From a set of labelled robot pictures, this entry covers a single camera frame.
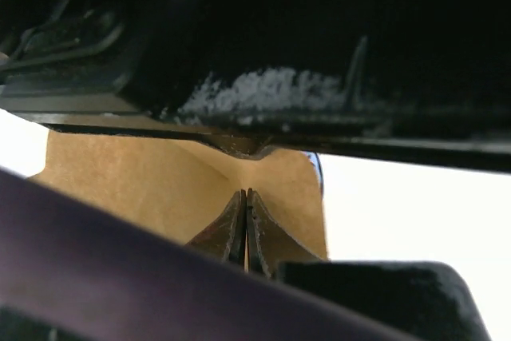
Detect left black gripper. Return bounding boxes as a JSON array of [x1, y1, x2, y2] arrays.
[[1, 0, 510, 173]]

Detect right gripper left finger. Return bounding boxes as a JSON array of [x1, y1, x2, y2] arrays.
[[186, 189, 247, 264]]

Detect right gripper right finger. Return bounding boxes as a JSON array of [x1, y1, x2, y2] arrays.
[[246, 188, 493, 341]]

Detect blue glass dripper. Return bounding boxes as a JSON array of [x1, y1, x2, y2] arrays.
[[303, 151, 324, 196]]

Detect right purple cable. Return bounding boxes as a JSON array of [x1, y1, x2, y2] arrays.
[[0, 167, 420, 341]]

